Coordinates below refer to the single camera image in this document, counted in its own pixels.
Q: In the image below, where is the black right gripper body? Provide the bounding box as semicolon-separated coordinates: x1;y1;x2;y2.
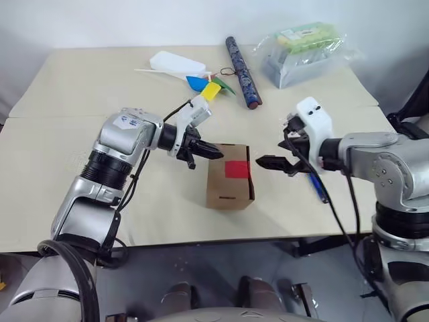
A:
283;113;318;177

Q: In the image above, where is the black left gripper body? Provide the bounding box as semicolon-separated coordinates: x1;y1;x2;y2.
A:
176;127;202;170

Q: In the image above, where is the blue pen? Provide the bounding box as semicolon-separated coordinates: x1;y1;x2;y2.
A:
307;172;330;204

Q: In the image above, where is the red tape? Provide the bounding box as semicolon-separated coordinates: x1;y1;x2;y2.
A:
225;160;251;179

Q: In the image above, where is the brown cardboard box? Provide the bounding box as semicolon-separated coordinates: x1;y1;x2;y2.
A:
204;142;257;211

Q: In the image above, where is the colourful paper pinwheel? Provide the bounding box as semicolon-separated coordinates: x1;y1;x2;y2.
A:
134;67;237;102

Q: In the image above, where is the grey sponge pack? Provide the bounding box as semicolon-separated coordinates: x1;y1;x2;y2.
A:
261;50;324;89

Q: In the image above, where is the blue patterned scroll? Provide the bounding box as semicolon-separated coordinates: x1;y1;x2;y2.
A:
225;36;263;110

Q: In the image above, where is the white plastic case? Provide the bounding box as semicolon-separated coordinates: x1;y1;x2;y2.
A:
149;50;206;80

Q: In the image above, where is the clear plastic bag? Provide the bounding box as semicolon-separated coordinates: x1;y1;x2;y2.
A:
251;21;365;90

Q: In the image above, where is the green sponge pack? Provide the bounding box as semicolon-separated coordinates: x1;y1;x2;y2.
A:
275;21;338;55

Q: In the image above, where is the black object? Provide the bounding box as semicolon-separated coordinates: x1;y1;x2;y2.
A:
386;66;429;137

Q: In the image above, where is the brown rounded shape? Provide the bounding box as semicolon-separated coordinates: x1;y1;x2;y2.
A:
237;275;283;313

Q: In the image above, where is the grey robot torso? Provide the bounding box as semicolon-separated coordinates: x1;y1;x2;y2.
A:
103;306;304;322

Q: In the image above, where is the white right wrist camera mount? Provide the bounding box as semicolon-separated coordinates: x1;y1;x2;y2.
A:
296;96;335;174

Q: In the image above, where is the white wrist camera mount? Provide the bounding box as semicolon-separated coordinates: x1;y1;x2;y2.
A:
169;95;214;158
296;96;335;174

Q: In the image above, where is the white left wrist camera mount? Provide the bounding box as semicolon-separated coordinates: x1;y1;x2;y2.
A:
169;95;214;158

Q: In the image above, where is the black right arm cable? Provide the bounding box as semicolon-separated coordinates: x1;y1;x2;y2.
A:
283;129;376;303

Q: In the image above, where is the black table frame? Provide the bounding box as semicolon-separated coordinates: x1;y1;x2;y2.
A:
96;233;371;270

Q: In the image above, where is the metal floor bracket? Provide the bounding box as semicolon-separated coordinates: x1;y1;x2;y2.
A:
290;282;320;318

